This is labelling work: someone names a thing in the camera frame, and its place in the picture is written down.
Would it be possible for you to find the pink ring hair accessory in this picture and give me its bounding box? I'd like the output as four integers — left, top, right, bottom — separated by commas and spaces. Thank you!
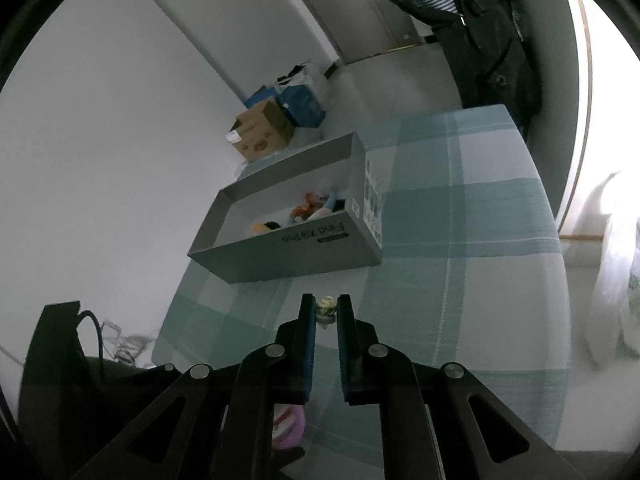
271, 404, 306, 450

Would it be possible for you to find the red white small toy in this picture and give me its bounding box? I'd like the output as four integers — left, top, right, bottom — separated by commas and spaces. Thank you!
290, 192, 329, 221

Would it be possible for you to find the teal plaid tablecloth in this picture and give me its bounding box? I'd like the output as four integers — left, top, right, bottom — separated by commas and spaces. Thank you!
152, 105, 570, 479

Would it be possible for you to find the white plastic bag right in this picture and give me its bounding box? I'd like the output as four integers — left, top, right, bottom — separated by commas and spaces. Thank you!
585, 170, 639, 366

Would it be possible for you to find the grey cardboard box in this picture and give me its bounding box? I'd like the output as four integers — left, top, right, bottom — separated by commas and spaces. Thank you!
188, 132, 382, 284

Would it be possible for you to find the brown cardboard box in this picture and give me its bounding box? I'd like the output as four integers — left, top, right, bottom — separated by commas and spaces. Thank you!
226, 99, 294, 162

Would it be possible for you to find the blue box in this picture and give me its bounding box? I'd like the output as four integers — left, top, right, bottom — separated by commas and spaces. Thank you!
244, 84, 326, 128

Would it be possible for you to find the black hanging jacket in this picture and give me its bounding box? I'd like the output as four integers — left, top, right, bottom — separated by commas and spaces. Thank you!
388, 0, 541, 136

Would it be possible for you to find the grey door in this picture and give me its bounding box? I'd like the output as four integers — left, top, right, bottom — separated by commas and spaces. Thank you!
303, 0, 422, 64

